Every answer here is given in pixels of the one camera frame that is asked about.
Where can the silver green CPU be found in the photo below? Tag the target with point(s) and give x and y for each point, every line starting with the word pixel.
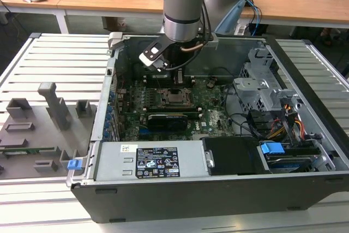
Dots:
pixel 175 98

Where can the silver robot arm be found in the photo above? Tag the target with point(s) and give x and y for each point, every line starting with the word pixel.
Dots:
pixel 182 3

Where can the black CPU socket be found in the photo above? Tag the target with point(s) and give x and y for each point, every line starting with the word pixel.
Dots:
pixel 178 105

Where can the round coin battery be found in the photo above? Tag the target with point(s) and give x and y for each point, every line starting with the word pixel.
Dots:
pixel 210 83

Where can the grey case latch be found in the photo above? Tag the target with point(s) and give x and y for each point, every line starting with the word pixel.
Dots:
pixel 114 40

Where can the white printed bag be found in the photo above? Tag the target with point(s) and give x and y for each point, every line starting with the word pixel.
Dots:
pixel 120 23

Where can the green motherboard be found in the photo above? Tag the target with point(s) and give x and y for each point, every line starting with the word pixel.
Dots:
pixel 215 107

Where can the black graphics card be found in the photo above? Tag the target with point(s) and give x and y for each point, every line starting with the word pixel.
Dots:
pixel 166 122

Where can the white power strip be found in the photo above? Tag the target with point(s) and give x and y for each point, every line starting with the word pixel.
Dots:
pixel 241 29

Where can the silver drive cage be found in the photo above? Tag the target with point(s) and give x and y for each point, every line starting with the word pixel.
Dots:
pixel 249 87

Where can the black plastic shroud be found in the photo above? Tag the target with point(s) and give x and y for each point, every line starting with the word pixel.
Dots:
pixel 231 156

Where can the grey power supply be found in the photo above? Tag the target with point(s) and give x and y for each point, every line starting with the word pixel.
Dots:
pixel 111 162

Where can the hard disk blue carrier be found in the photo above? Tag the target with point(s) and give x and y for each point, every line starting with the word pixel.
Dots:
pixel 271 149

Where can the black grey PC case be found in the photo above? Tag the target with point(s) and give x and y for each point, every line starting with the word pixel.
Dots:
pixel 191 203

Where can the blue case latch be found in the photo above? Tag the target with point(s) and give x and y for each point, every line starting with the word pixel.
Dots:
pixel 74 164

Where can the grey parts rack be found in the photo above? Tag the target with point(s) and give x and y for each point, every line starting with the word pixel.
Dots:
pixel 41 134

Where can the green RAM stick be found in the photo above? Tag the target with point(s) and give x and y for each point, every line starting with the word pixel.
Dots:
pixel 41 150

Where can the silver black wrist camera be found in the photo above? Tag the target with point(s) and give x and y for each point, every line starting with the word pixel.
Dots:
pixel 152 53

